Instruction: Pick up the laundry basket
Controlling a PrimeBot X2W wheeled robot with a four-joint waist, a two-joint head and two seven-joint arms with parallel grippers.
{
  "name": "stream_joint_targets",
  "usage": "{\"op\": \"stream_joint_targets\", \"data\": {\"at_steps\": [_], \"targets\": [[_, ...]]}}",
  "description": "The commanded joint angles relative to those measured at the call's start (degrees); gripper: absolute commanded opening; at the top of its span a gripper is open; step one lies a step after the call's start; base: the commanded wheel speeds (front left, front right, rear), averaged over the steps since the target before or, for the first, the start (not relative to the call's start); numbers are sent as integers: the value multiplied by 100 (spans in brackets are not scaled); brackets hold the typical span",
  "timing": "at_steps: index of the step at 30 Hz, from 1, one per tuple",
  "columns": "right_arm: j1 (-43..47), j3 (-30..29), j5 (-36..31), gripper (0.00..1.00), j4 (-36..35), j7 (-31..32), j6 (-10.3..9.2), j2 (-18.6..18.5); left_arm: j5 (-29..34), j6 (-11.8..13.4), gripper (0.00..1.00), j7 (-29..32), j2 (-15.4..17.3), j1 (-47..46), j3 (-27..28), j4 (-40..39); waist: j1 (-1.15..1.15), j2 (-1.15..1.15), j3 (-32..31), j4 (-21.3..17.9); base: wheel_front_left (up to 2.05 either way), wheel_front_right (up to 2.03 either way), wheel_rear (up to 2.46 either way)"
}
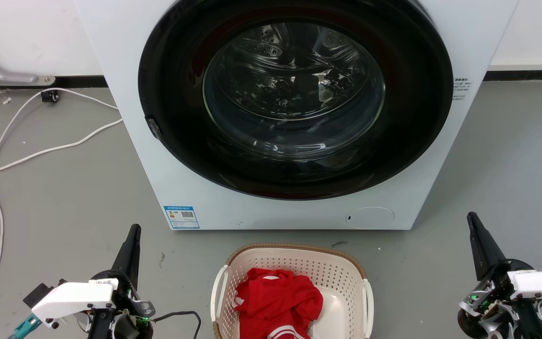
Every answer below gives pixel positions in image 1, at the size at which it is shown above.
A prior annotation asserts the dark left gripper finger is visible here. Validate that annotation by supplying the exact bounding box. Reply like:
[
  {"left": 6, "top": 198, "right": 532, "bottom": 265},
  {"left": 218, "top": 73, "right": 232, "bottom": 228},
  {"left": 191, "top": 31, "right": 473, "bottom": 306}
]
[
  {"left": 127, "top": 224, "right": 142, "bottom": 289},
  {"left": 111, "top": 224, "right": 136, "bottom": 279}
]

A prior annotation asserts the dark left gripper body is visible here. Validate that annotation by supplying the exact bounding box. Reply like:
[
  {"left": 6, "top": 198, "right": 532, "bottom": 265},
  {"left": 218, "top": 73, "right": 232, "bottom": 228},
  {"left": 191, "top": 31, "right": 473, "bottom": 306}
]
[{"left": 88, "top": 270, "right": 156, "bottom": 339}]

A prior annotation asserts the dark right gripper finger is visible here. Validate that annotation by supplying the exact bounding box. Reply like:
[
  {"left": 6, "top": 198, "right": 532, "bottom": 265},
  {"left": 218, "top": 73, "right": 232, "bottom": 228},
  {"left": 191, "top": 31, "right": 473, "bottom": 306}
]
[
  {"left": 472, "top": 212, "right": 507, "bottom": 277},
  {"left": 467, "top": 212, "right": 486, "bottom": 282}
]

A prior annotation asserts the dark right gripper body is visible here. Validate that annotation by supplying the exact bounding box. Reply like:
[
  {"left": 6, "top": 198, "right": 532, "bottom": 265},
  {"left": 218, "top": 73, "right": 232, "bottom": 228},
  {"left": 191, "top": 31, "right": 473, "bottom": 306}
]
[{"left": 457, "top": 258, "right": 542, "bottom": 339}]

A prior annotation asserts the cream perforated laundry basket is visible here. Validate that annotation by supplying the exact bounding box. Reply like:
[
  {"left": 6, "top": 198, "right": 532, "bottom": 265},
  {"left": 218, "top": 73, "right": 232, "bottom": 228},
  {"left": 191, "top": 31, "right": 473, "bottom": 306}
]
[{"left": 210, "top": 243, "right": 375, "bottom": 339}]

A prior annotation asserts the blue energy label sticker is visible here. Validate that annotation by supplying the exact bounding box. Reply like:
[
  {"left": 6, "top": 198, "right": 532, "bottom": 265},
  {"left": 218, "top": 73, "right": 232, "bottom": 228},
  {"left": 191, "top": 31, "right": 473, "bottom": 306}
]
[{"left": 163, "top": 205, "right": 200, "bottom": 230}]

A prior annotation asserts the round white filter cover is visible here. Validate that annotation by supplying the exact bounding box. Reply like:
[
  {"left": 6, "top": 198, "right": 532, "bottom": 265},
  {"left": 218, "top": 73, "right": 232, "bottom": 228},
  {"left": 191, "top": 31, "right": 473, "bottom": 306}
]
[{"left": 345, "top": 207, "right": 395, "bottom": 230}]

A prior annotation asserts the red garment with white stripes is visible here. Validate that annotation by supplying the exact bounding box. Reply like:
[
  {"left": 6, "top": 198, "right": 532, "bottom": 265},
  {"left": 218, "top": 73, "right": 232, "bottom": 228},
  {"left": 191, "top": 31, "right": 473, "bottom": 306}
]
[{"left": 233, "top": 267, "right": 324, "bottom": 339}]

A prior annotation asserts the small black text label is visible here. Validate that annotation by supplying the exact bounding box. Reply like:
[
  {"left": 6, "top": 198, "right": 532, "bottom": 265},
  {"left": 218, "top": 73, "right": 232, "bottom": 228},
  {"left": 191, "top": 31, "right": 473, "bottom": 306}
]
[{"left": 453, "top": 78, "right": 471, "bottom": 101}]

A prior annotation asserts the black round washer door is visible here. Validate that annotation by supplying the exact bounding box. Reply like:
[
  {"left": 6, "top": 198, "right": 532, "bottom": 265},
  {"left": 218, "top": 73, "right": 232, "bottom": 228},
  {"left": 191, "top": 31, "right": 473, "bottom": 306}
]
[{"left": 138, "top": 0, "right": 454, "bottom": 201}]

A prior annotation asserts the white front-load washing machine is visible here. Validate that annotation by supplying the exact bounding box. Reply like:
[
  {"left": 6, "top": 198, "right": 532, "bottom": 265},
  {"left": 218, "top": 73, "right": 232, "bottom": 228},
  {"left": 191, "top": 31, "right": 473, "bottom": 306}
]
[{"left": 74, "top": 0, "right": 520, "bottom": 231}]

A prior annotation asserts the steel washer drum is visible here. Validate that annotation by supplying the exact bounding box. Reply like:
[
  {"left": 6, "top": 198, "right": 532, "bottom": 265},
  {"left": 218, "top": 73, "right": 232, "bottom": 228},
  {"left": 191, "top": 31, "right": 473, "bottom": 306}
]
[{"left": 203, "top": 21, "right": 386, "bottom": 161}]

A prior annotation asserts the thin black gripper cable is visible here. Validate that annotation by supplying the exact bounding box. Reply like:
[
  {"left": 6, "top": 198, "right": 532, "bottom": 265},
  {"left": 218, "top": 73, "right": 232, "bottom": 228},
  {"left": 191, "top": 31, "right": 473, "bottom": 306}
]
[{"left": 151, "top": 310, "right": 202, "bottom": 339}]

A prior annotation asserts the white power cable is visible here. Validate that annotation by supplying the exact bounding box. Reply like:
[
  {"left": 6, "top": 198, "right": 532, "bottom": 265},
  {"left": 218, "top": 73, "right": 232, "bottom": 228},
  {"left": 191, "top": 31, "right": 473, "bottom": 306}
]
[{"left": 0, "top": 118, "right": 124, "bottom": 181}]

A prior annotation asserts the grey metal pipe bracket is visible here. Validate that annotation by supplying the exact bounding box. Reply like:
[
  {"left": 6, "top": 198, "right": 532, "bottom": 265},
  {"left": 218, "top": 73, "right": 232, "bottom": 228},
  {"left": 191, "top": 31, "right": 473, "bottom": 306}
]
[{"left": 0, "top": 37, "right": 56, "bottom": 87}]

